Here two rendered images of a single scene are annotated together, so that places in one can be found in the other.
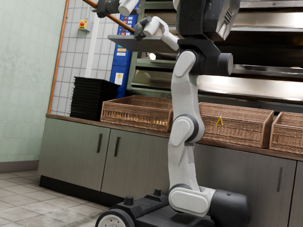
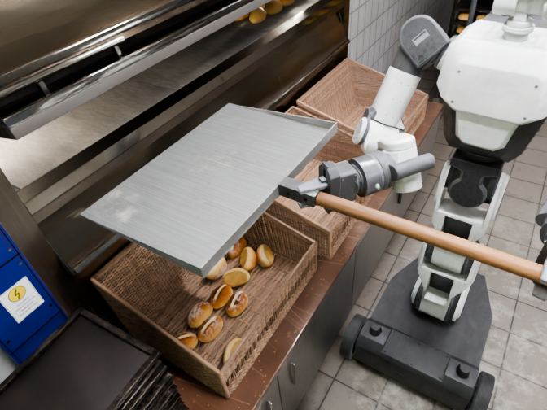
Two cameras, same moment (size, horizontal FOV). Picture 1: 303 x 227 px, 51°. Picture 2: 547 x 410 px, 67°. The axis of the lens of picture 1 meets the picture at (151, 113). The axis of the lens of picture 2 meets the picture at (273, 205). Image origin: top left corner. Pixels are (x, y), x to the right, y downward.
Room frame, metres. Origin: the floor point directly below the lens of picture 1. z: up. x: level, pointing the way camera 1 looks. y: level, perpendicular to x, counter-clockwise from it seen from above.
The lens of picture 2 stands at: (2.11, 0.86, 1.78)
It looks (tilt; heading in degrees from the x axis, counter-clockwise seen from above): 42 degrees down; 281
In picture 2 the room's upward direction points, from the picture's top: 6 degrees counter-clockwise
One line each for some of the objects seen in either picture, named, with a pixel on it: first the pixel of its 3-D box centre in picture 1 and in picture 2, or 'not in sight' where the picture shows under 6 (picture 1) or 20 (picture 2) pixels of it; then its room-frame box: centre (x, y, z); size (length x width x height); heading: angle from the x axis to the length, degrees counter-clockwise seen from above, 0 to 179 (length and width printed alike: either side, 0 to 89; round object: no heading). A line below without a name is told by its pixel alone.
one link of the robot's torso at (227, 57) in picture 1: (204, 57); (480, 159); (1.66, -0.23, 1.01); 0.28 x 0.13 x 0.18; 64
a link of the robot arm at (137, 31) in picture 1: (142, 30); (349, 181); (2.07, 0.14, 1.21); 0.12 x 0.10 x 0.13; 29
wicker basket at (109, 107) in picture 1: (149, 111); (215, 273); (2.48, 0.02, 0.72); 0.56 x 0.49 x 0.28; 65
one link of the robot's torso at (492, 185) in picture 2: (192, 62); (472, 179); (1.69, -0.17, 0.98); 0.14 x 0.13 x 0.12; 154
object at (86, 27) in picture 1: (84, 25); not in sight; (3.05, 0.76, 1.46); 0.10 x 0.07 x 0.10; 65
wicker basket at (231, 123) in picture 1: (226, 121); (309, 174); (2.20, -0.52, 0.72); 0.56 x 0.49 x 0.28; 65
